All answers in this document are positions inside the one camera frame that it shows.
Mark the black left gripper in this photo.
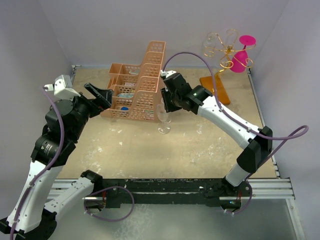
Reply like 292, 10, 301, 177
65, 82, 113, 140

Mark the clear wine glass back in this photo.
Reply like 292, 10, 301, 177
156, 104, 171, 134

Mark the clear wine glass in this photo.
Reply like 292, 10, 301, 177
156, 104, 171, 134
202, 32, 216, 48

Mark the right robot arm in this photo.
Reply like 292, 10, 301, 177
160, 70, 273, 196

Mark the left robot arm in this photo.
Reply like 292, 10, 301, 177
0, 83, 114, 240

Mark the wooden rack base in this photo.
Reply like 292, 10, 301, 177
199, 75, 231, 106

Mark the clear wine glass far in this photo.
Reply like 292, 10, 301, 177
202, 32, 216, 48

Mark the pink wine glass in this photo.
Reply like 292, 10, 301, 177
230, 35, 256, 73

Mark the blue round container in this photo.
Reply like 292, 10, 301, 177
120, 106, 129, 111

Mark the peach plastic file organizer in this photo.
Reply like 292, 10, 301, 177
100, 40, 166, 123

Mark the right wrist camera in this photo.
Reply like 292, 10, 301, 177
160, 70, 176, 80

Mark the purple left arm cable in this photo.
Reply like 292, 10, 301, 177
9, 86, 66, 240

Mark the gold wire wine glass rack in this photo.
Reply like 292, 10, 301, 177
203, 29, 243, 75

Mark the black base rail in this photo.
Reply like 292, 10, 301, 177
81, 170, 252, 210

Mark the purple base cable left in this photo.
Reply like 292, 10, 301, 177
83, 186, 135, 222

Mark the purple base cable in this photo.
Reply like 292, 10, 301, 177
224, 181, 254, 216
83, 186, 135, 222

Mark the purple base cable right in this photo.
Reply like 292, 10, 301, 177
224, 181, 254, 216

